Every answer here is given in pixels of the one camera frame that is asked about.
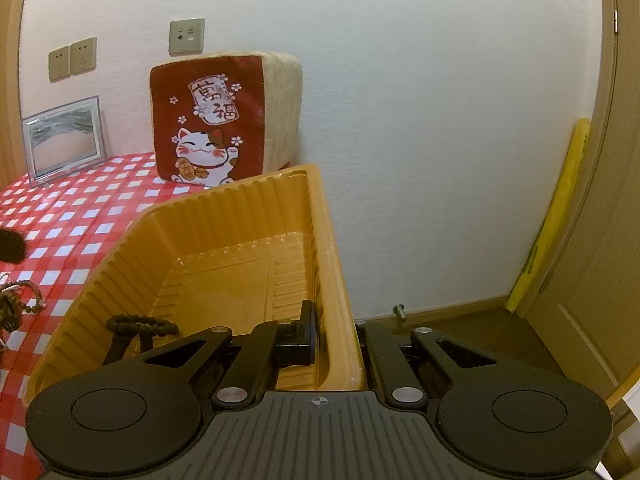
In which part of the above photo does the cat print cushion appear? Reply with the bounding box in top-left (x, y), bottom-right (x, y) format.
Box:
top-left (149, 50), bottom-right (304, 189)

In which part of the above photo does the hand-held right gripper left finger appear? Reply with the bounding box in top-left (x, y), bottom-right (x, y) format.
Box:
top-left (144, 300), bottom-right (321, 409)

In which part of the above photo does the pile of bead jewelry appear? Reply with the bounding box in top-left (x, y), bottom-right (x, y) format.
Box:
top-left (0, 274), bottom-right (49, 354)

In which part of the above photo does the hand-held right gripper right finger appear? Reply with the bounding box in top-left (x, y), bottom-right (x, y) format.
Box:
top-left (353, 320), bottom-right (507, 407)

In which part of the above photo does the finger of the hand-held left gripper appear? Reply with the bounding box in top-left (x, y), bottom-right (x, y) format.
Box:
top-left (0, 227), bottom-right (29, 264)

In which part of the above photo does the orange plastic tray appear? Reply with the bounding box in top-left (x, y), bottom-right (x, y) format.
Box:
top-left (22, 162), bottom-right (369, 409)

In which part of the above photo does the yellow rolled bag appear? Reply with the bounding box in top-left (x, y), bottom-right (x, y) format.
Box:
top-left (505, 117), bottom-right (592, 316)

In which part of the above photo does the beige wall socket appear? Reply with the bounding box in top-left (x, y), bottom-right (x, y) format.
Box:
top-left (169, 18), bottom-right (206, 56)
top-left (70, 36), bottom-right (98, 75)
top-left (48, 46), bottom-right (71, 82)

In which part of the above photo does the wooden baseboard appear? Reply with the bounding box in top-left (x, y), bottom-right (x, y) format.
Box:
top-left (354, 294), bottom-right (517, 327)

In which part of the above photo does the dark tasselled bead bracelet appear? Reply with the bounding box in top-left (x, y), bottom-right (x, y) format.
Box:
top-left (102, 313), bottom-right (180, 367)

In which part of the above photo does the red white checkered tablecloth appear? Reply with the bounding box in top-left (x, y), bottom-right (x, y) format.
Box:
top-left (0, 151), bottom-right (298, 461)

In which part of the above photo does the wooden room door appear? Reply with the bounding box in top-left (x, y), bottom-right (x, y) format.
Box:
top-left (520, 0), bottom-right (640, 413)

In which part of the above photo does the silver picture frame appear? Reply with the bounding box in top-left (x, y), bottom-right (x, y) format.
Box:
top-left (21, 95), bottom-right (105, 189)

